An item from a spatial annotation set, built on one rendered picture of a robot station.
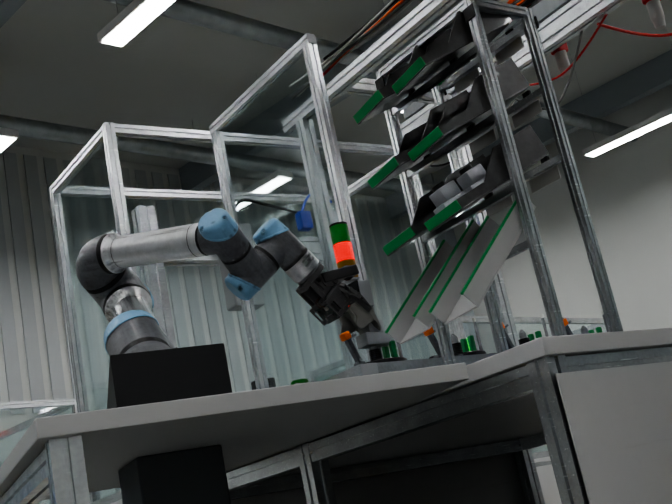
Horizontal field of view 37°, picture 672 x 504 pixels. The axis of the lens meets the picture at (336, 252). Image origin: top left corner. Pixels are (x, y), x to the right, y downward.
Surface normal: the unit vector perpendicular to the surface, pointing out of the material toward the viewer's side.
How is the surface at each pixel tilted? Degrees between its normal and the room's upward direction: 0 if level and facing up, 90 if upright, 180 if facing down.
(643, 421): 90
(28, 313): 90
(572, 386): 90
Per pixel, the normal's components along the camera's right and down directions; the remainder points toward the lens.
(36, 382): 0.68, -0.33
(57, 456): 0.39, -0.33
